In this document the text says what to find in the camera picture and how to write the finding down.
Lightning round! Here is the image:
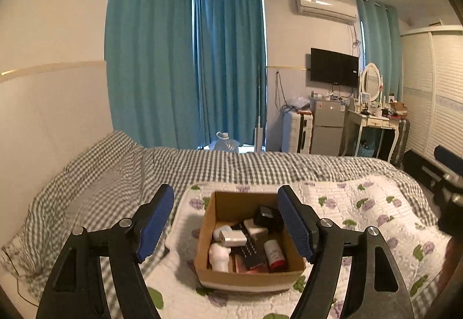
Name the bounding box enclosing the white dressing table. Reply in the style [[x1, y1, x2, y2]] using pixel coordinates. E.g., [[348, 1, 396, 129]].
[[340, 110, 399, 162]]

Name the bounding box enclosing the oval white mirror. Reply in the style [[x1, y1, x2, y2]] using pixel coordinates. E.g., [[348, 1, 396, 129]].
[[359, 63, 383, 102]]

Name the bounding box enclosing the blue basket under table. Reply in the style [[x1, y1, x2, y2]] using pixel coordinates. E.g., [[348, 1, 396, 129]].
[[357, 140, 376, 158]]

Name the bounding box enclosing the teal curtain right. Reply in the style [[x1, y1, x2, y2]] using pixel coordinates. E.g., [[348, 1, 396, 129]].
[[356, 0, 403, 100]]

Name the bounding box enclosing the white power adapter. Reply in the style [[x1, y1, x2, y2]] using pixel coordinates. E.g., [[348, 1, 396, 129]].
[[220, 230, 247, 248]]

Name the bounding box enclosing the black wall television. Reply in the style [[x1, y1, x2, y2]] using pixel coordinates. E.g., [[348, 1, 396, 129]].
[[310, 48, 359, 88]]

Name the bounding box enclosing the white suitcase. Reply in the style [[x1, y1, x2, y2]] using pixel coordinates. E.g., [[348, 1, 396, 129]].
[[281, 111, 313, 154]]

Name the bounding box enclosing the light blue earbuds case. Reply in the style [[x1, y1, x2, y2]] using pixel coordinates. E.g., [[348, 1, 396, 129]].
[[213, 225, 232, 242]]

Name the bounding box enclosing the white mop pole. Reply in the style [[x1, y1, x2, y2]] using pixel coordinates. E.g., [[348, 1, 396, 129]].
[[254, 64, 263, 153]]

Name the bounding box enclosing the white cylindrical device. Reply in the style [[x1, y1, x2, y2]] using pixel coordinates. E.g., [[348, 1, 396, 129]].
[[209, 243, 231, 273]]

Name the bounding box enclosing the white bottle red cap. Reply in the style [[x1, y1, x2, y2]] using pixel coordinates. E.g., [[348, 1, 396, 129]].
[[264, 239, 288, 273]]

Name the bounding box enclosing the teal curtain middle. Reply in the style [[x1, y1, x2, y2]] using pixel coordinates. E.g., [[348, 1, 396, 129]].
[[193, 0, 268, 144]]

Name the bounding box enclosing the grey checkered bed sheet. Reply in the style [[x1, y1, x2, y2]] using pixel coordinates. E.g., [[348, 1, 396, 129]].
[[1, 132, 436, 299]]

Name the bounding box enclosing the teal curtain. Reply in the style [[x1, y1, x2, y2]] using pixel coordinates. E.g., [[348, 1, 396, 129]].
[[104, 0, 199, 149], [356, 0, 403, 100], [193, 0, 268, 144]]

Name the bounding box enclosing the brown cardboard box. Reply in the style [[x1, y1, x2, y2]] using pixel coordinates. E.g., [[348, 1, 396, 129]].
[[194, 188, 306, 293]]

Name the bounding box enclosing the teal curtain left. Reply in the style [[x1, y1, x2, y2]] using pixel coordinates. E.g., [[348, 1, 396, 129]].
[[104, 0, 199, 149]]

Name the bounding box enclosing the black 65W charger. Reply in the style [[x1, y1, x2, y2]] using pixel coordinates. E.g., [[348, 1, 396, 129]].
[[253, 206, 284, 233]]

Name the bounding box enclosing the floral quilted blanket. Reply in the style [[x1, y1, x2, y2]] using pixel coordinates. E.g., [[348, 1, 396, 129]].
[[145, 176, 449, 318]]

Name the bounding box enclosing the dark suitcase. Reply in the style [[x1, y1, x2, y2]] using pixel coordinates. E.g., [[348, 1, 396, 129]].
[[390, 119, 410, 167]]

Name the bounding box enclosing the black remote control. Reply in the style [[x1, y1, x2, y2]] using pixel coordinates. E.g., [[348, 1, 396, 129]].
[[231, 222, 266, 270]]

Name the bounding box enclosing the white louvered wardrobe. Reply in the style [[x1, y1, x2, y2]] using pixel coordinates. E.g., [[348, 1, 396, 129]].
[[401, 25, 462, 160]]

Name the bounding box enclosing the white air conditioner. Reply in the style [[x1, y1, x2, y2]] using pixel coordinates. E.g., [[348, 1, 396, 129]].
[[296, 0, 358, 25]]

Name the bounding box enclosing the silver mini fridge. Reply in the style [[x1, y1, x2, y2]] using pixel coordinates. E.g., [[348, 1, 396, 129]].
[[310, 98, 345, 156]]

